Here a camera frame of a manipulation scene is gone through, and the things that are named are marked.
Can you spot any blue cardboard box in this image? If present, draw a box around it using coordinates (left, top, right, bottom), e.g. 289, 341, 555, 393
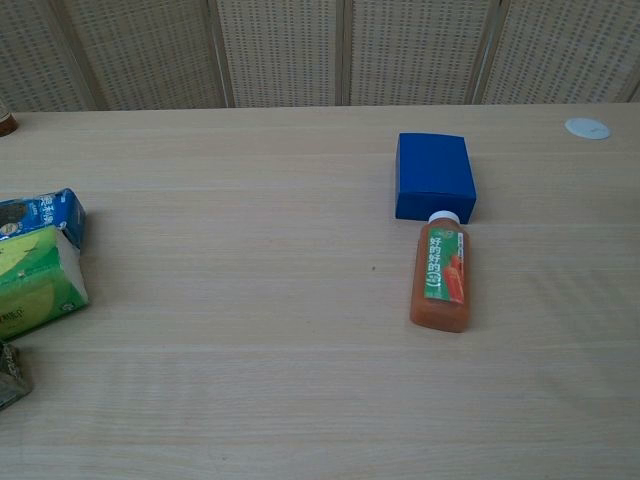
393, 132, 477, 225

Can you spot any orange juice bottle green label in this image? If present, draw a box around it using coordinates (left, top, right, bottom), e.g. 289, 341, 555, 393
408, 210, 472, 334

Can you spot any woven bamboo screen panel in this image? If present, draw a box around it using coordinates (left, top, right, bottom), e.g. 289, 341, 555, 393
209, 0, 351, 109
52, 0, 235, 110
342, 0, 504, 106
0, 0, 104, 112
469, 0, 640, 105

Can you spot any blue cookie packet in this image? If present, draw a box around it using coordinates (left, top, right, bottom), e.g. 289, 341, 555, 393
0, 187, 87, 250

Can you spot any green tissue pack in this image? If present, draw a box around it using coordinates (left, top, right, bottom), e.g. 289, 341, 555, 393
0, 226, 91, 342

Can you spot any brown sauce bottle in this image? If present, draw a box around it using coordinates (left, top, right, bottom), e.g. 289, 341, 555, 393
0, 97, 19, 138

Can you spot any dark foil snack bag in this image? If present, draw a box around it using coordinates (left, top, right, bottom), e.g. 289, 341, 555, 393
0, 341, 34, 412

